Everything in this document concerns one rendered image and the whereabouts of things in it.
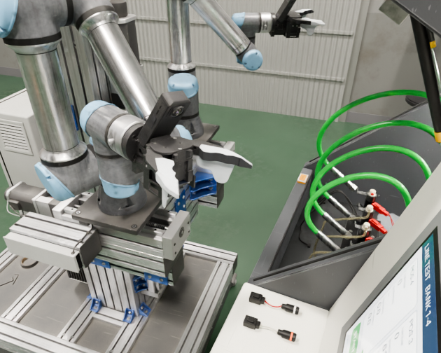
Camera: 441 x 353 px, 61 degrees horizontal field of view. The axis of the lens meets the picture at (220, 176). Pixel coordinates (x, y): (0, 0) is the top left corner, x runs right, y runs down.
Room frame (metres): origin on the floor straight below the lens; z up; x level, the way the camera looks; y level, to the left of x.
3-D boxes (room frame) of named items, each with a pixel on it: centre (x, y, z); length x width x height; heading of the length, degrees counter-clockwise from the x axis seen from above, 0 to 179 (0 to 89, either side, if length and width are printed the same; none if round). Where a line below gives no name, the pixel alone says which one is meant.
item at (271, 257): (0.97, -0.23, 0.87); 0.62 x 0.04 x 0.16; 156
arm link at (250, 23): (1.56, -0.10, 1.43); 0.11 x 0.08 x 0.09; 97
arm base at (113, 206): (0.93, 0.31, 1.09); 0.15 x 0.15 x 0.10
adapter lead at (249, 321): (0.52, -0.11, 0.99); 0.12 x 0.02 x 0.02; 68
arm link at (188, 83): (1.41, 0.15, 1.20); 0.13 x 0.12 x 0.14; 7
